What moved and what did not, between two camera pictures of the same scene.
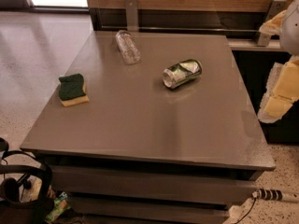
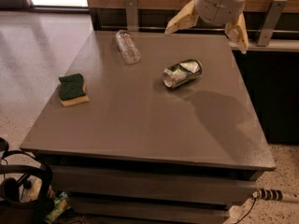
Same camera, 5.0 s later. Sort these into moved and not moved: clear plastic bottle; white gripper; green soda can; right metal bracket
Moved: white gripper
Not moved: clear plastic bottle; right metal bracket; green soda can
